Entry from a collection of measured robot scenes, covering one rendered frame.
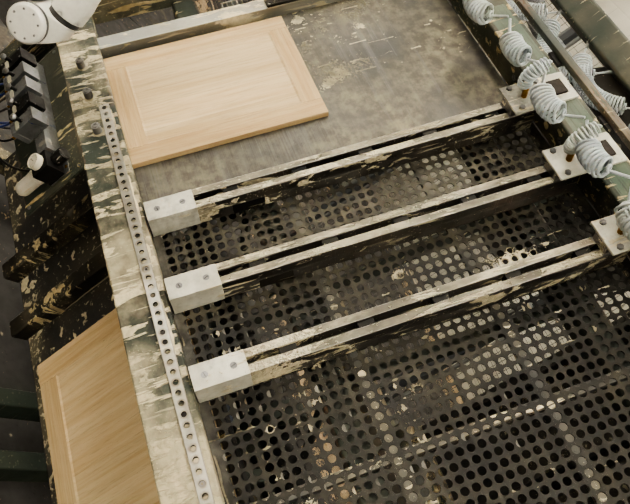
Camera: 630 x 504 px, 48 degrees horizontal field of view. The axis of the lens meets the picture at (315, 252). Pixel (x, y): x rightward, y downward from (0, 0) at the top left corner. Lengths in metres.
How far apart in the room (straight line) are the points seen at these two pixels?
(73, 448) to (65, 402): 0.14
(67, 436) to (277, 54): 1.26
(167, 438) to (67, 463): 0.61
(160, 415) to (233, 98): 0.96
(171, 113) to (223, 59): 0.26
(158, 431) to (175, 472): 0.10
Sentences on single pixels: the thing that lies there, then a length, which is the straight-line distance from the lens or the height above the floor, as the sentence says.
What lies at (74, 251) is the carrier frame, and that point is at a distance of 2.33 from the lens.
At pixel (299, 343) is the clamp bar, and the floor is 1.12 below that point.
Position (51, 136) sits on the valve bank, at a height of 0.74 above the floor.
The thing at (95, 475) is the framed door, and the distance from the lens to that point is 2.02.
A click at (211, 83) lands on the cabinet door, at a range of 2.14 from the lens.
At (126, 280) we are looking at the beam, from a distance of 1.73.
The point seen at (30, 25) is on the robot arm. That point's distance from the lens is 1.50.
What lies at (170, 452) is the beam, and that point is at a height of 0.84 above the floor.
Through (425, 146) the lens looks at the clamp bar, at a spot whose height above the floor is 1.54.
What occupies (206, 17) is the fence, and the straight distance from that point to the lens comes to 2.33.
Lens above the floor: 1.76
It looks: 19 degrees down
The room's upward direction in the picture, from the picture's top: 56 degrees clockwise
